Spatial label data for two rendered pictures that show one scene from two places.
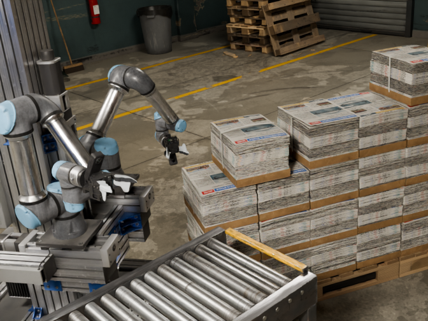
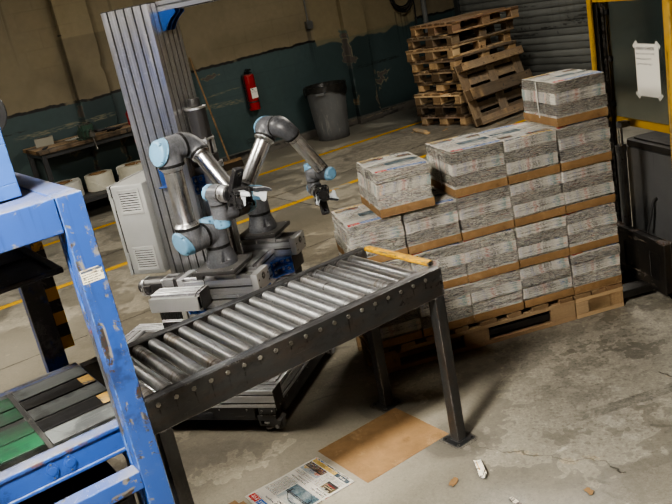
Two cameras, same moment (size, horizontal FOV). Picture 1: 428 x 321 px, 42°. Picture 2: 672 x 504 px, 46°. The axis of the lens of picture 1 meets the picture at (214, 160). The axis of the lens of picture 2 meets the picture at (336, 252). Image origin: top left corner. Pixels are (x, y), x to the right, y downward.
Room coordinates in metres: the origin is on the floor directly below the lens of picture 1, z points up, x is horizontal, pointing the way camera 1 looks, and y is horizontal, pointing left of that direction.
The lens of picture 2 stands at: (-1.32, -0.33, 1.92)
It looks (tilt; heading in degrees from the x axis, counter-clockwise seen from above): 18 degrees down; 7
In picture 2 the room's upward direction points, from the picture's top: 11 degrees counter-clockwise
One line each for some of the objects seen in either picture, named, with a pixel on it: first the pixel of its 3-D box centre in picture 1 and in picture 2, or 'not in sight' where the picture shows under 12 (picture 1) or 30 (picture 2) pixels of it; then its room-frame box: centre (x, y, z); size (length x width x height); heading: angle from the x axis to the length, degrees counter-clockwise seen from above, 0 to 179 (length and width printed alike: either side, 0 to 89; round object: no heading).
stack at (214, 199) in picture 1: (295, 225); (454, 265); (2.74, -0.43, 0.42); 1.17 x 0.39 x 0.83; 107
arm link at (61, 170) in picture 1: (67, 172); (215, 193); (1.90, 0.54, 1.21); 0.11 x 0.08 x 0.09; 50
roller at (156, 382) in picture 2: not in sight; (144, 373); (1.16, 0.75, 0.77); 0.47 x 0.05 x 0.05; 40
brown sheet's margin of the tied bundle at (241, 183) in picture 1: (257, 172); (403, 204); (2.53, -0.21, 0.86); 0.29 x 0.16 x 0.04; 107
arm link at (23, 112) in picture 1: (26, 164); (180, 196); (2.07, 0.75, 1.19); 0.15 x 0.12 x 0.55; 140
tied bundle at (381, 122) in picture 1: (363, 123); (516, 152); (2.87, -0.84, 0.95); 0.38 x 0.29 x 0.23; 17
